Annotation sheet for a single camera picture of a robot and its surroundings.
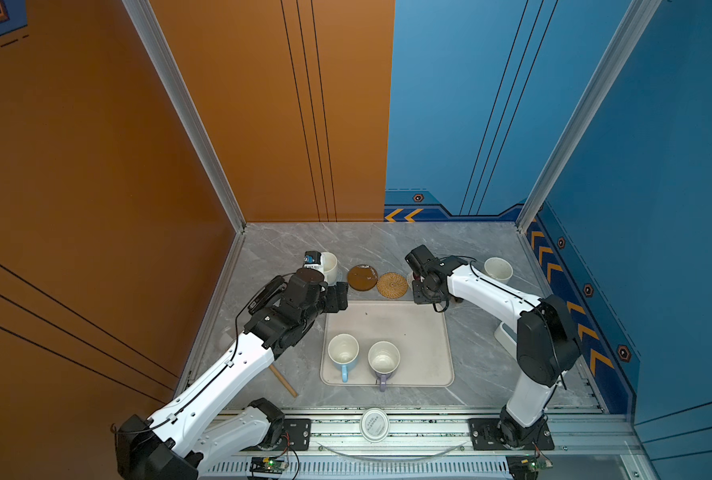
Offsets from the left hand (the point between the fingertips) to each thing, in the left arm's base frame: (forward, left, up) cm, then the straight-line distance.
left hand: (336, 282), depth 77 cm
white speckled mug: (+15, -51, -13) cm, 55 cm away
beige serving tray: (-1, -24, -24) cm, 34 cm away
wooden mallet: (-21, +12, -23) cm, 33 cm away
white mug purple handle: (-12, -13, -21) cm, 27 cm away
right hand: (+5, -25, -14) cm, 29 cm away
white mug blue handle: (-10, -1, -19) cm, 22 cm away
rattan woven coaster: (+14, -17, -22) cm, 31 cm away
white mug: (+16, +4, -12) cm, 21 cm away
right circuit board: (-37, -46, -22) cm, 63 cm away
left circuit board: (-37, +15, -24) cm, 46 cm away
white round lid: (-29, -10, -16) cm, 35 cm away
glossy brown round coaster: (+16, -6, -21) cm, 27 cm away
